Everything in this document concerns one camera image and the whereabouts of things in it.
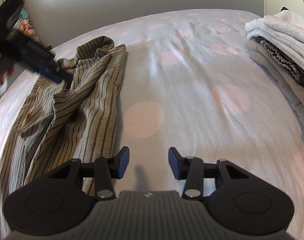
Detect brown striped shirt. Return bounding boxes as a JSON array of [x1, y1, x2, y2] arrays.
[[0, 36, 127, 239]]

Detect folded grey and white clothes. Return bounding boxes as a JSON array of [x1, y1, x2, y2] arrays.
[[245, 10, 304, 140]]

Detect plush toys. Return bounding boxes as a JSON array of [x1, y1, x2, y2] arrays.
[[14, 8, 40, 43]]

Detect pink dotted bed sheet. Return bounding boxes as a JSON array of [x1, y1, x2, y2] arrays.
[[0, 9, 304, 239]]

